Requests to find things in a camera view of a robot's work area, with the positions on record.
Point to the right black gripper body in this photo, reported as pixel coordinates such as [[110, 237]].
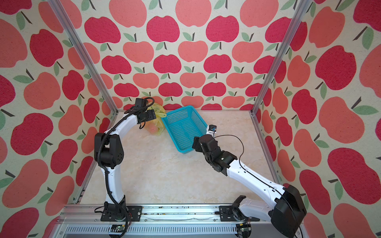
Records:
[[198, 148]]

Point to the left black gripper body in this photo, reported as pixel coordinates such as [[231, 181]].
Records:
[[149, 115]]

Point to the yellow plastic bag with fruit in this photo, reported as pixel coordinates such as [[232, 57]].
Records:
[[156, 126]]

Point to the turquoise plastic basket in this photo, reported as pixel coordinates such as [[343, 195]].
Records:
[[183, 125]]

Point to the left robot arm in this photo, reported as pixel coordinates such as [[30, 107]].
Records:
[[109, 154]]

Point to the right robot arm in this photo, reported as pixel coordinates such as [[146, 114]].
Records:
[[284, 207]]

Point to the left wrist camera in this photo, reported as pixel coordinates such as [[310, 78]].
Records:
[[140, 103]]

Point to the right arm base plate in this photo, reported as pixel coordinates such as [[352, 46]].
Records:
[[231, 214]]

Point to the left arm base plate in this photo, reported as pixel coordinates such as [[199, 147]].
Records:
[[114, 214]]

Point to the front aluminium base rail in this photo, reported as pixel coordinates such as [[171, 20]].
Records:
[[157, 221]]

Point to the left aluminium frame post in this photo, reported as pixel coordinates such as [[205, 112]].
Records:
[[67, 25]]

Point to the aluminium frame post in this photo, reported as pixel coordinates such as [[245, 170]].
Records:
[[283, 48], [67, 25]]

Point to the right aluminium frame post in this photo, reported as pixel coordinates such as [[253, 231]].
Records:
[[283, 48]]

